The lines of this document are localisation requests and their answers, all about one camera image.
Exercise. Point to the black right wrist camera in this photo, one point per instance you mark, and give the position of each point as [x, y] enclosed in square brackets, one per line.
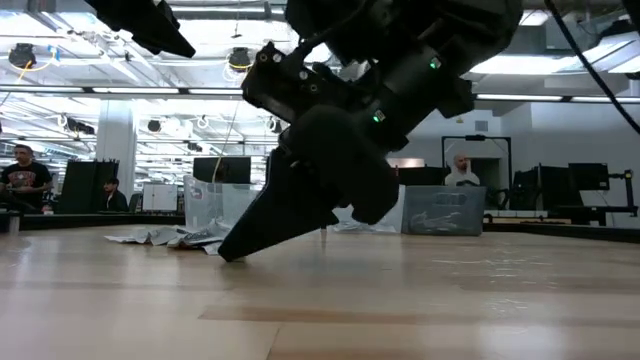
[280, 85]

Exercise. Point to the white packet dark print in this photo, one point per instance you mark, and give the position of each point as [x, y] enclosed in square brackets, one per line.
[162, 235]
[200, 241]
[350, 228]

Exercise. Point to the dark grey plastic bin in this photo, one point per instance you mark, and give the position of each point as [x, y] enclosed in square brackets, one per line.
[425, 200]

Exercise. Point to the small clear plastic bin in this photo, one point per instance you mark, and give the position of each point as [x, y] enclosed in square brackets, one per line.
[396, 217]

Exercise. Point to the black monitor row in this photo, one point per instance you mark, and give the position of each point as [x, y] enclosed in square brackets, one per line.
[587, 177]

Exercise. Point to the white pillar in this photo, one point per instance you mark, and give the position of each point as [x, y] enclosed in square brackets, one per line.
[117, 150]

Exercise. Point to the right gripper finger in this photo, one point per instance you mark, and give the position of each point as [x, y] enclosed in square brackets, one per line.
[280, 210]

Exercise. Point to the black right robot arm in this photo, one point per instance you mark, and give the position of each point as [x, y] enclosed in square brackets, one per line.
[450, 25]

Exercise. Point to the large clear plastic bin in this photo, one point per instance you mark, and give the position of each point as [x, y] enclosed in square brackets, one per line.
[200, 205]

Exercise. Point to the black partition panel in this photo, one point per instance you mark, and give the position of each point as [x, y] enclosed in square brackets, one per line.
[85, 185]

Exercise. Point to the bright ceiling light panel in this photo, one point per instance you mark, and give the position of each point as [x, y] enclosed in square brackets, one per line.
[525, 65]

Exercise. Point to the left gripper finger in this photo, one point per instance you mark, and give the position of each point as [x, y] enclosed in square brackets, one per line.
[160, 35]

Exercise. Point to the long white bandage wrapper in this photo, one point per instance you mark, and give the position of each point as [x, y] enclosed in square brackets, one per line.
[440, 221]

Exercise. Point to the long ceiling light bar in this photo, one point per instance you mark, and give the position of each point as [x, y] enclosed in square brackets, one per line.
[135, 90]

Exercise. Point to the white board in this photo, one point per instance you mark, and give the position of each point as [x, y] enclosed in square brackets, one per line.
[160, 197]

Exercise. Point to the person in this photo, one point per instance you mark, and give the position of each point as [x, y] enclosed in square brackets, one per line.
[25, 175]
[462, 172]
[114, 197]

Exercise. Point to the wide black monitor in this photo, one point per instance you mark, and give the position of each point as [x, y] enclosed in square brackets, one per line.
[425, 176]

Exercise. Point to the black gantry frame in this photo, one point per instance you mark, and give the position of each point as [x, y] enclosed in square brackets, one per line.
[476, 137]

